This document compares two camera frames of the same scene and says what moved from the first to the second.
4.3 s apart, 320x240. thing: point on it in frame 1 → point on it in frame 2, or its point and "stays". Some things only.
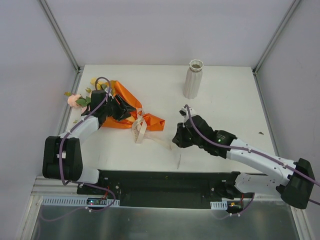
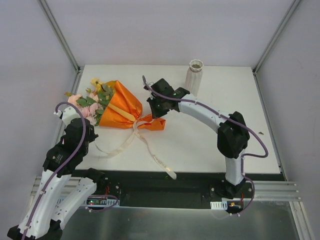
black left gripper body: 120,110 → 90,135
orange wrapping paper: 152,123 stays
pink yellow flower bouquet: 77,101 stays
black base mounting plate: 167,189 stays
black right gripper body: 184,133 → 153,107
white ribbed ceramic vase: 193,79 stays
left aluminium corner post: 60,35 stays
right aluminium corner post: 275,36 stays
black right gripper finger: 181,139 → 158,113
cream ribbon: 140,132 → 135,127
